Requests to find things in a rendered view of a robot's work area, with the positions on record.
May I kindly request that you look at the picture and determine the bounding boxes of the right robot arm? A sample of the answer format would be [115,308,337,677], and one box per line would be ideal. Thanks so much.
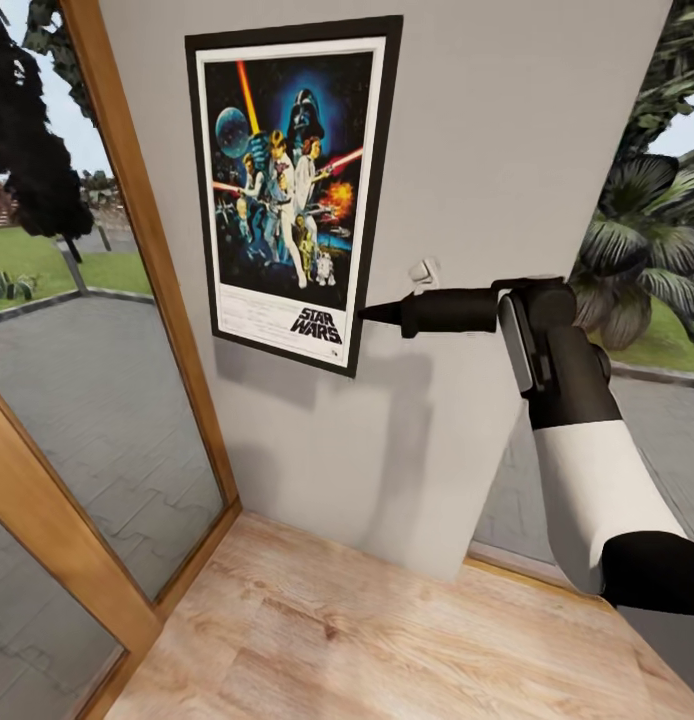
[357,256,694,692]

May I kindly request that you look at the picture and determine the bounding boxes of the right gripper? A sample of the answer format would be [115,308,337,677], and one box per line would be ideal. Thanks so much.
[357,289,467,339]

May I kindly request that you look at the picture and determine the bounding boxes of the poster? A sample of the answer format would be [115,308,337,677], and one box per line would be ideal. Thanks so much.
[184,14,403,379]

